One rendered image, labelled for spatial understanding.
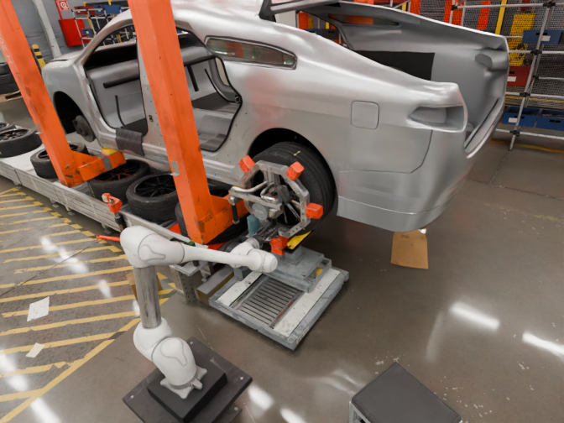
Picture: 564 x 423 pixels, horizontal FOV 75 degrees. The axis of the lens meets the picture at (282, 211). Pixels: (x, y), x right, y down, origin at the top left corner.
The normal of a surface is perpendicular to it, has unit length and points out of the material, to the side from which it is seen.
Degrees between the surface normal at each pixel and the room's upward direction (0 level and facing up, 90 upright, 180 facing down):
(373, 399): 0
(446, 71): 90
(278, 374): 0
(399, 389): 0
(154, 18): 90
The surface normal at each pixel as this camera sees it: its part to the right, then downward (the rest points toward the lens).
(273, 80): -0.58, 0.32
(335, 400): -0.07, -0.84
